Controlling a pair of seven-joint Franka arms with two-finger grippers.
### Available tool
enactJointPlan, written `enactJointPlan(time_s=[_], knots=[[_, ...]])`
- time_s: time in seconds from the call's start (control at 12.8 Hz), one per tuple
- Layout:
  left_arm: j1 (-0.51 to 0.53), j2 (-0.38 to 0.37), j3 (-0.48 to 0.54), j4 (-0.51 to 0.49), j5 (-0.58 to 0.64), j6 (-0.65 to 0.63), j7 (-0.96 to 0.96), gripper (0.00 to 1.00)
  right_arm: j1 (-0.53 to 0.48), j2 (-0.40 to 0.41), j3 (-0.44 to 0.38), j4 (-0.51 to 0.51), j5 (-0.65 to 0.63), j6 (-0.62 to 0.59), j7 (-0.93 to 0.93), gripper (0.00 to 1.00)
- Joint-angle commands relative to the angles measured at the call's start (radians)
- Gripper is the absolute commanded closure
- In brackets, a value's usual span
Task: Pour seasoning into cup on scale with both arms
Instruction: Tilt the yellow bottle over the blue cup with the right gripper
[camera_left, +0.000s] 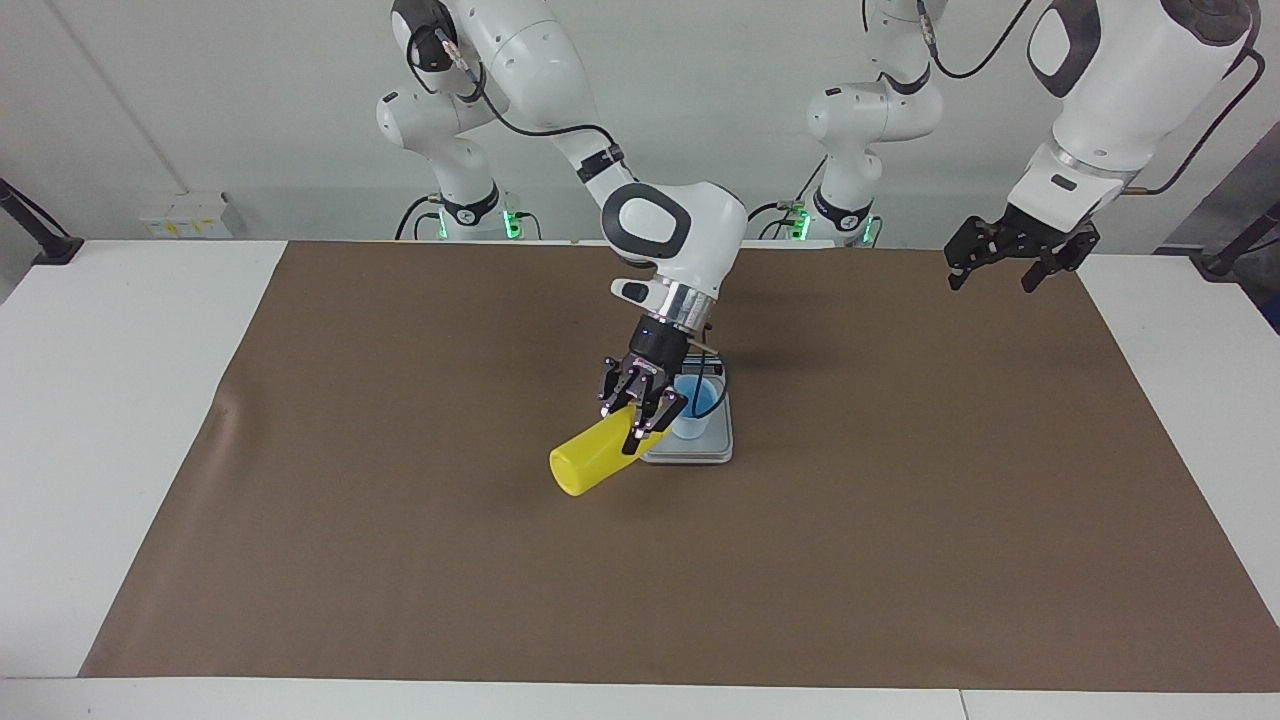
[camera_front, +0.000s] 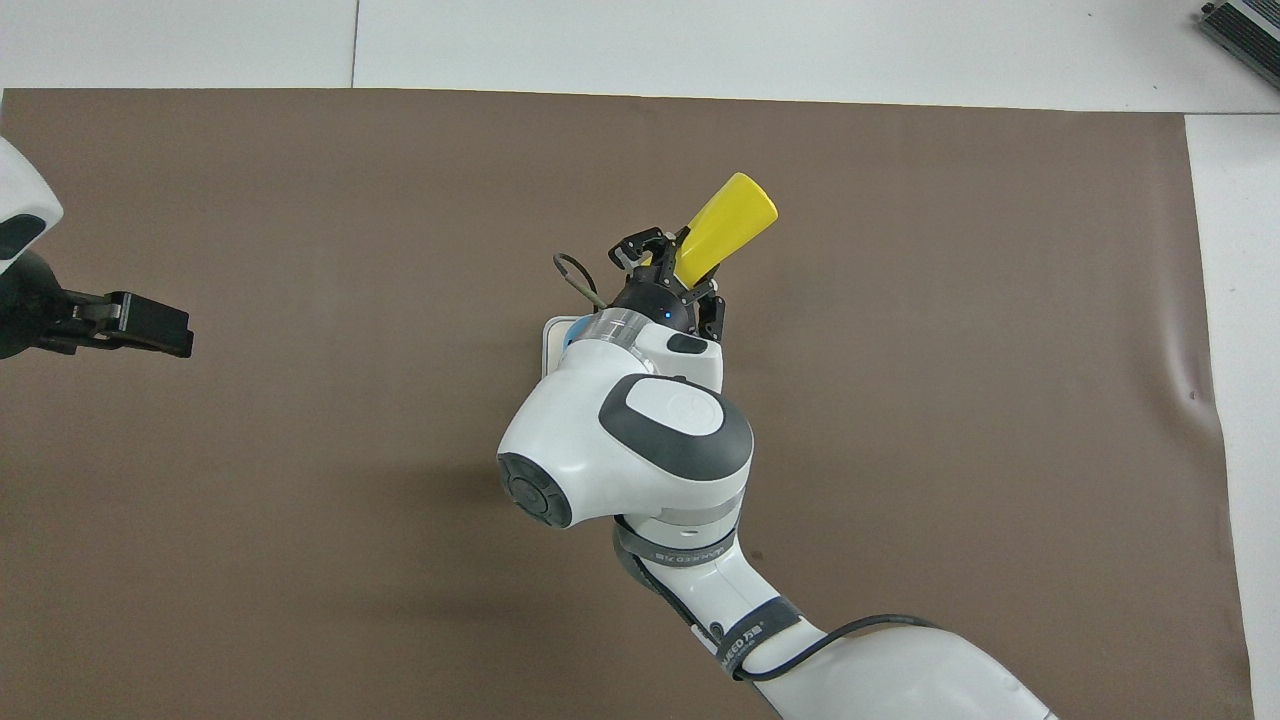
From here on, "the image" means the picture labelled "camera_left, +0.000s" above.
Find light blue plastic cup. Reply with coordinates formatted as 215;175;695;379
668;375;721;441

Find yellow squeeze bottle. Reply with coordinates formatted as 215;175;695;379
549;405;676;498

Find silver digital kitchen scale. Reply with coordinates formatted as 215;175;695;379
637;353;734;465

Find brown paper table mat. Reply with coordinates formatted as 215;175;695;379
78;240;1280;693

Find black clamp stand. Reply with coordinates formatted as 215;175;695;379
0;178;84;266
1190;200;1280;277

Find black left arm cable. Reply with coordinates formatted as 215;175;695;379
915;0;1266;196

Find black left arm base cables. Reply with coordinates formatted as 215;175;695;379
732;155;831;241

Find black arm base cables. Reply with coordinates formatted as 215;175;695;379
395;192;446;241
732;155;831;241

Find black right arm base cables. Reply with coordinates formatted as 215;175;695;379
395;192;446;241

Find white wall power strip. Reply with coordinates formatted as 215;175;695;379
138;192;233;239

